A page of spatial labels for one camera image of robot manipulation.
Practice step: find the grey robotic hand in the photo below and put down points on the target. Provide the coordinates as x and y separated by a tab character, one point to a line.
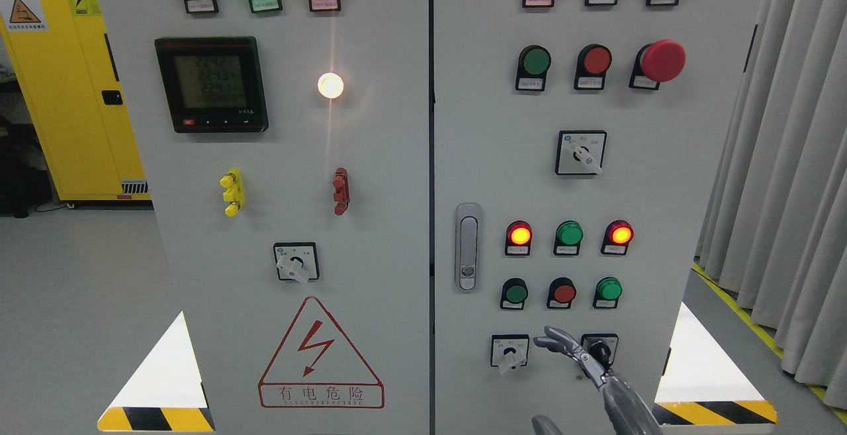
625	409

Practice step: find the lower right green push button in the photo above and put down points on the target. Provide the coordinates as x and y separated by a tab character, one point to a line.
607	293

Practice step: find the lower red push button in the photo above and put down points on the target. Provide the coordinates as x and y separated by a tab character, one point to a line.
561	293

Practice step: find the red push button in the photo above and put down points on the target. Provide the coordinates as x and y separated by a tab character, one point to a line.
591	67
561	293

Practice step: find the lower green start push button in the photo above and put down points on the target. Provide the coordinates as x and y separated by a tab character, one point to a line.
513	294

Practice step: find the red mushroom emergency stop button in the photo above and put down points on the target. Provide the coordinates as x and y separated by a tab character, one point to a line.
656	63

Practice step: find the upper red push button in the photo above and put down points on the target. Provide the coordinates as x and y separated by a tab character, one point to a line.
591	67

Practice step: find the upper green push button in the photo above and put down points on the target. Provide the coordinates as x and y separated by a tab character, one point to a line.
533	63

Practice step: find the lower right red indicator lamp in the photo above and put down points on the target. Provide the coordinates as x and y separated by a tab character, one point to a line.
616	238

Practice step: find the lower green indicator lamp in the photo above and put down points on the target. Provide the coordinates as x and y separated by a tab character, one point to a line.
568	238

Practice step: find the lower left red indicator lamp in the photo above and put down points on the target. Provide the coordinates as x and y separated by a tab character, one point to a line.
518	239

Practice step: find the grey pleated curtain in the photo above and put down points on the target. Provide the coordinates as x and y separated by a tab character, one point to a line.
775	230

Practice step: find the red electrical danger warning sticker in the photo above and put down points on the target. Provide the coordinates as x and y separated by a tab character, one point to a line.
316	366

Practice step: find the grey electrical control cabinet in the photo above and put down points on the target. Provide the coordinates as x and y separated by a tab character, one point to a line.
429	120

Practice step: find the red test terminal block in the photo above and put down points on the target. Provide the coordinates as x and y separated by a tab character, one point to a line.
341	188

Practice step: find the white lit indicator lamp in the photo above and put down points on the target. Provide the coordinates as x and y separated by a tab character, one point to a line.
330	85

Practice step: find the yellow test terminal block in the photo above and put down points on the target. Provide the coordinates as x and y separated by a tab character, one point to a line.
233	194

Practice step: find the black digital power meter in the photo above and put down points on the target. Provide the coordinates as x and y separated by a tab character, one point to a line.
213	84

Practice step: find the yellow safety storage cabinet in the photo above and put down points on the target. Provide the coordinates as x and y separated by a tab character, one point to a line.
61	55

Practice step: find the black key selector switch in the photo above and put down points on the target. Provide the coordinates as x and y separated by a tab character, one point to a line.
601	346

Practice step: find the lower left rotary selector switch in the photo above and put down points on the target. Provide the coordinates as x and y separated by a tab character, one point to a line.
508	352

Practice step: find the grey cabinet door handle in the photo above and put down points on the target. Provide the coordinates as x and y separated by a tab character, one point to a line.
467	217

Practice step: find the upper right rotary selector switch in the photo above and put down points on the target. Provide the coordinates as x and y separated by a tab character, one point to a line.
580	152

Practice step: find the left panel rotary selector switch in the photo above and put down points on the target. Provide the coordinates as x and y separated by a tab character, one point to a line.
296	261

